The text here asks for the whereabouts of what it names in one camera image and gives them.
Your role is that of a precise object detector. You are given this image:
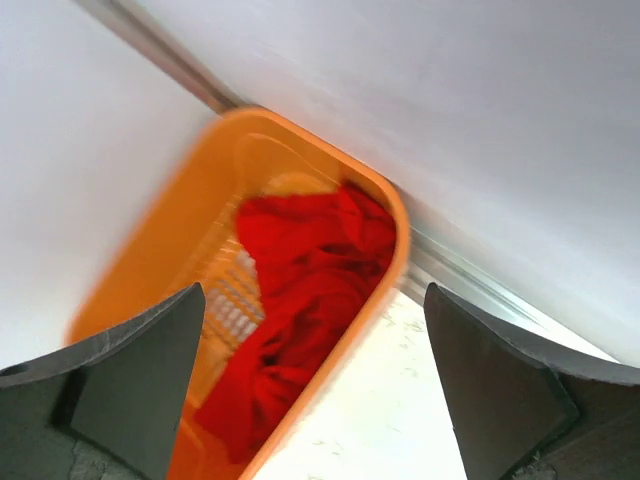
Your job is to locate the bright red t shirt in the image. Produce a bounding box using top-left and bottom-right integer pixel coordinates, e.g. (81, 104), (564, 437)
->
(195, 183), (396, 463)

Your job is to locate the orange plastic basket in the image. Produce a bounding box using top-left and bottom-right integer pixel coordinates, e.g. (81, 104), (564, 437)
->
(65, 107), (410, 479)

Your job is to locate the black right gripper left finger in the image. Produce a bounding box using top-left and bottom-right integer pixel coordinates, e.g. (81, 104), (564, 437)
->
(1, 283), (205, 479)

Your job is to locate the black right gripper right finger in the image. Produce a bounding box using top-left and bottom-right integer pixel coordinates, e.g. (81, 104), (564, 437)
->
(424, 283), (639, 479)

